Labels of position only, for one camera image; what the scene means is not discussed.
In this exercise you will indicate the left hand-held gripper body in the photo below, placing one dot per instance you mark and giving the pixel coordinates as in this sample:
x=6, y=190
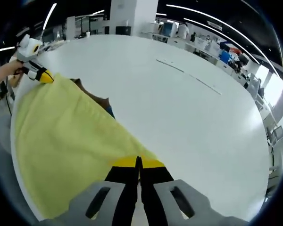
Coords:
x=29, y=48

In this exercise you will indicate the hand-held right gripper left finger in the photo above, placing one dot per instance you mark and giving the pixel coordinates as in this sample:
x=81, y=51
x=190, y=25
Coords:
x=122, y=188

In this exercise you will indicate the long curved ceiling light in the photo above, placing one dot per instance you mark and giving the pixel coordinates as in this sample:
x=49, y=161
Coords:
x=174, y=6
x=226, y=37

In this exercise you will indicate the light blue machine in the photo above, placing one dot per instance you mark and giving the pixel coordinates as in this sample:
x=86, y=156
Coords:
x=168, y=28

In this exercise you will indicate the straight ceiling light tube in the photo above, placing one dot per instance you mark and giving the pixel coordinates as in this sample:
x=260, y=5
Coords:
x=50, y=16
x=4, y=50

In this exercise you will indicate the row of white cabinets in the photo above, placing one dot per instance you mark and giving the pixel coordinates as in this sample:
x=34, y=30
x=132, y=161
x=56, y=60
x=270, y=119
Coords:
x=202, y=47

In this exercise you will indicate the yellow garment grey blue sleeves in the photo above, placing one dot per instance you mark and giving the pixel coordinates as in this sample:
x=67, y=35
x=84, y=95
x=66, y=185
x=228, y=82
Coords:
x=66, y=146

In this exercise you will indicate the white square pillar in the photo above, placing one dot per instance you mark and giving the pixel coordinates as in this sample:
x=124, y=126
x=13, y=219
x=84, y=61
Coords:
x=132, y=14

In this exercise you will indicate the row of white office chairs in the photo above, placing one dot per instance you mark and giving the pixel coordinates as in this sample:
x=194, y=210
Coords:
x=257, y=94

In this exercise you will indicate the blue storage bin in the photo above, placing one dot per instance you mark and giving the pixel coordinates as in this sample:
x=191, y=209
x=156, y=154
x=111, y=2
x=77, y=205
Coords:
x=225, y=56

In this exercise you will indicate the person's left hand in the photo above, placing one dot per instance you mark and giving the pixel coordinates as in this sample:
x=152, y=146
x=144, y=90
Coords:
x=16, y=67

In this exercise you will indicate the short ceiling light tube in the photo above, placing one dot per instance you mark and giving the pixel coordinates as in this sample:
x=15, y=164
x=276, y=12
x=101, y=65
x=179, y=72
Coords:
x=97, y=12

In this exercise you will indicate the black cabinet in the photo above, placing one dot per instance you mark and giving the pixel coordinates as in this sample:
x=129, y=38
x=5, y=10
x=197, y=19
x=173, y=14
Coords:
x=123, y=30

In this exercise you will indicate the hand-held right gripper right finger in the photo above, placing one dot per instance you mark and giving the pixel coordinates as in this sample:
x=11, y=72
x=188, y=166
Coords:
x=155, y=188

